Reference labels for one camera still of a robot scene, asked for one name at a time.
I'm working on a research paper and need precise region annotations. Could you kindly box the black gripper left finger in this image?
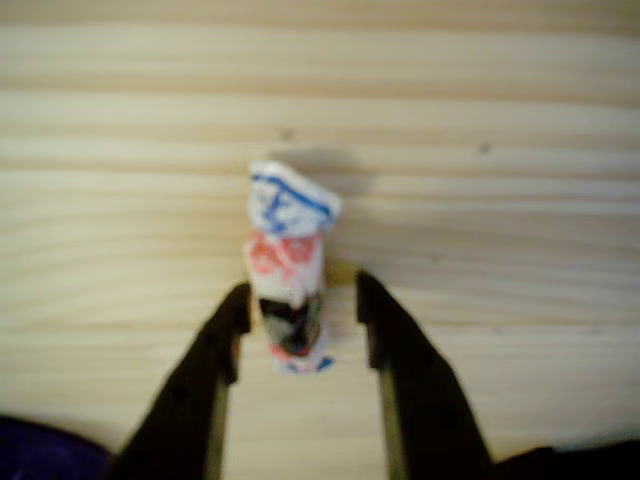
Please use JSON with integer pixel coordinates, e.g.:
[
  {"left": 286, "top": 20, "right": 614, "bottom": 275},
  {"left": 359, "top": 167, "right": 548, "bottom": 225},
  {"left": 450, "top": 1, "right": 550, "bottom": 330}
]
[{"left": 112, "top": 282, "right": 253, "bottom": 480}]

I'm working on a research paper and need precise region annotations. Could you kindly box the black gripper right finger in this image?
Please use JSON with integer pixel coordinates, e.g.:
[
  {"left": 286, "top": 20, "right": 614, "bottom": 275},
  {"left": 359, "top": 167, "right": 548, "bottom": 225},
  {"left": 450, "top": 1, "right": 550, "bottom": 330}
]
[{"left": 353, "top": 269, "right": 501, "bottom": 480}]

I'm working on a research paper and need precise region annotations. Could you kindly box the small object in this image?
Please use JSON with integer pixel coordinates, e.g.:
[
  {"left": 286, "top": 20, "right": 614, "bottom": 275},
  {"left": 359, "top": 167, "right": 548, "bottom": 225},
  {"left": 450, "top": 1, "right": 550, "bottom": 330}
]
[{"left": 242, "top": 159, "right": 344, "bottom": 376}]

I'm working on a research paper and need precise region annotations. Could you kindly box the purple plastic bowl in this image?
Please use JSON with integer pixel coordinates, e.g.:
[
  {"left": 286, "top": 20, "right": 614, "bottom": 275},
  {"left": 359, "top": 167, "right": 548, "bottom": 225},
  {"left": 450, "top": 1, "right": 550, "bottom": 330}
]
[{"left": 0, "top": 414, "right": 114, "bottom": 480}]

